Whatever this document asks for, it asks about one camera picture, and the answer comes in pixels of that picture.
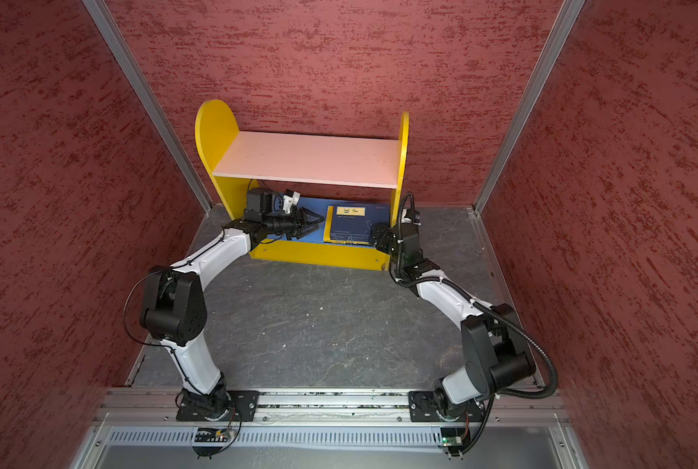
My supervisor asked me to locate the aluminium mounting rail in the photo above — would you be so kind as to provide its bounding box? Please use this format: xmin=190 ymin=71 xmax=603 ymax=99
xmin=93 ymin=387 xmax=571 ymax=427

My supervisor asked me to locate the black corrugated cable hose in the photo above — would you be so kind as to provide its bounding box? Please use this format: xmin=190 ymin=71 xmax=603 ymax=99
xmin=395 ymin=192 xmax=560 ymax=401

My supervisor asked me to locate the circuit board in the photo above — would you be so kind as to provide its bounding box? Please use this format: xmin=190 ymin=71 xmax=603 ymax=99
xmin=193 ymin=427 xmax=237 ymax=445
xmin=439 ymin=427 xmax=472 ymax=451

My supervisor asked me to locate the right aluminium corner post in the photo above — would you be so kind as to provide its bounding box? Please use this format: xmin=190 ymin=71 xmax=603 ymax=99
xmin=473 ymin=0 xmax=585 ymax=217

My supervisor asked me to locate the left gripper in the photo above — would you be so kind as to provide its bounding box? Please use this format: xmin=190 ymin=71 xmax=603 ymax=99
xmin=263 ymin=206 xmax=325 ymax=238

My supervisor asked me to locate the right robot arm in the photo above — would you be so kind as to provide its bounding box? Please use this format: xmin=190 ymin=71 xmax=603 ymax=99
xmin=370 ymin=222 xmax=542 ymax=417

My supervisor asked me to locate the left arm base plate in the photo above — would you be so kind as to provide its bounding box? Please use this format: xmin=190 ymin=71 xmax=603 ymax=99
xmin=175 ymin=389 xmax=260 ymax=422

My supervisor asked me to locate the yellow cartoon cover book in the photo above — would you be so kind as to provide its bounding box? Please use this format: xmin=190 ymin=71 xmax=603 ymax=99
xmin=323 ymin=205 xmax=334 ymax=243

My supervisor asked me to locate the left circuit board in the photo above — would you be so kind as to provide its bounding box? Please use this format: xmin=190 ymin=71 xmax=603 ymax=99
xmin=193 ymin=427 xmax=237 ymax=445

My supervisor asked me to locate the left aluminium corner post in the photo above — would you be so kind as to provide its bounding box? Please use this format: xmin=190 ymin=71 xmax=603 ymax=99
xmin=82 ymin=0 xmax=214 ymax=214

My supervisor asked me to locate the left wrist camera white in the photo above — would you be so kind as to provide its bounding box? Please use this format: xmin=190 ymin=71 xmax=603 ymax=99
xmin=282 ymin=190 xmax=300 ymax=215

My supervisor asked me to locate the aluminium corner post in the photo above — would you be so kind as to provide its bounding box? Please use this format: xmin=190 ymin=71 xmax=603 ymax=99
xmin=82 ymin=0 xmax=214 ymax=214
xmin=473 ymin=0 xmax=585 ymax=217

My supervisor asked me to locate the small navy book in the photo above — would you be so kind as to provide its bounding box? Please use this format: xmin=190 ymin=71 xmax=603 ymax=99
xmin=331 ymin=204 xmax=390 ymax=245

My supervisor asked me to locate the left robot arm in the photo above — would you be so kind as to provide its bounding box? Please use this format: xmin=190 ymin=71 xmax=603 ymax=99
xmin=139 ymin=188 xmax=325 ymax=421

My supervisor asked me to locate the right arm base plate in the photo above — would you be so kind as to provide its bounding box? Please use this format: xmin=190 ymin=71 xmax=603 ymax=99
xmin=407 ymin=390 xmax=473 ymax=423

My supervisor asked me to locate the right circuit board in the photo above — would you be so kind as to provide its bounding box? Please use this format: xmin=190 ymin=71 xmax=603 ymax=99
xmin=439 ymin=427 xmax=472 ymax=451

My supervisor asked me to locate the yellow pink blue bookshelf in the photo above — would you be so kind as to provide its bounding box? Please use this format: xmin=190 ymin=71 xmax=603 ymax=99
xmin=193 ymin=98 xmax=411 ymax=272

